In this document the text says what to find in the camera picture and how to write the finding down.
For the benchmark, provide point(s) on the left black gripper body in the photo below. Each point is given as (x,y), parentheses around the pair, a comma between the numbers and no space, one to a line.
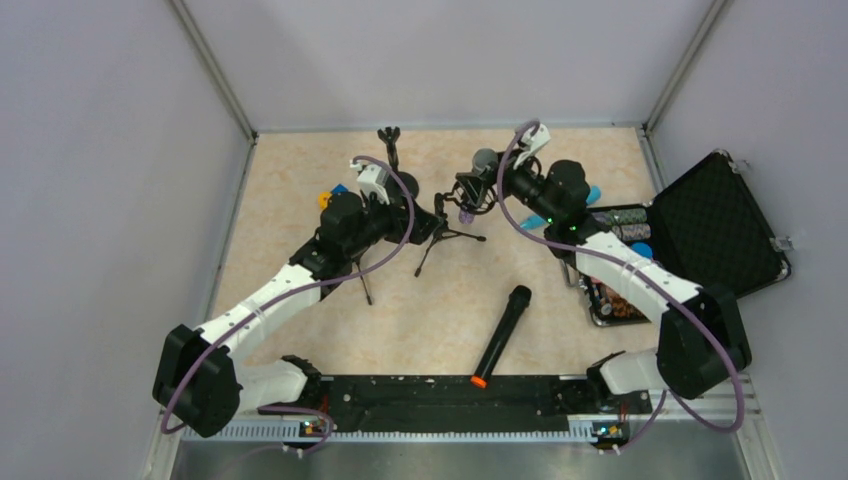
(420,221)

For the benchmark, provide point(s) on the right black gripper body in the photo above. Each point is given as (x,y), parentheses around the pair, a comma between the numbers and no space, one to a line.
(480,189)

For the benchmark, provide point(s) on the tripod stand with shock mount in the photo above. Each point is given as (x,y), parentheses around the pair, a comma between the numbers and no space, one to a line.
(444,231)

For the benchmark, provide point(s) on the purple glitter microphone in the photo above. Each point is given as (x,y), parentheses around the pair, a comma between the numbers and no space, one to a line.
(484,161)

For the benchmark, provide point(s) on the round base clamp stand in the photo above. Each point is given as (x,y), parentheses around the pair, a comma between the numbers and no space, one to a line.
(389,136)

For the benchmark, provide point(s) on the tripod stand with clip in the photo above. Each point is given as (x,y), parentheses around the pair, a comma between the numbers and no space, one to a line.
(363,281)

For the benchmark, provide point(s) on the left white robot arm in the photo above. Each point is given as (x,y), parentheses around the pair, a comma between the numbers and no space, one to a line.
(202,378)

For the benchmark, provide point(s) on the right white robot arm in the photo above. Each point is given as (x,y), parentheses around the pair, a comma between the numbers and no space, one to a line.
(701,342)

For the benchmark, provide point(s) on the blue plastic tube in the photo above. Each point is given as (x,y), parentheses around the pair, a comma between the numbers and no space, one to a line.
(536,221)

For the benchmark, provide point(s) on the blue toy brick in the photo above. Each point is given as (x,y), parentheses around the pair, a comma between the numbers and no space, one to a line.
(339,189)

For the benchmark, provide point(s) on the yellow traffic light brick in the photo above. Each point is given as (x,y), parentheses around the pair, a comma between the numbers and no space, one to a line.
(324,199)

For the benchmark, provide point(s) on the poker chip stacks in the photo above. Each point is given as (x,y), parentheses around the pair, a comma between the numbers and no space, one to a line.
(628,225)

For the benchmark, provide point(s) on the black microphone orange end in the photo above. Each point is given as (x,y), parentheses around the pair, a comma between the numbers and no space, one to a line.
(518,301)

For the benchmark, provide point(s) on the open black carrying case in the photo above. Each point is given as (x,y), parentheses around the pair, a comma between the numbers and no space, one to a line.
(708,228)

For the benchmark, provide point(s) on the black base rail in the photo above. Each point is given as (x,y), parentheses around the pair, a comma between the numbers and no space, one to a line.
(371,408)

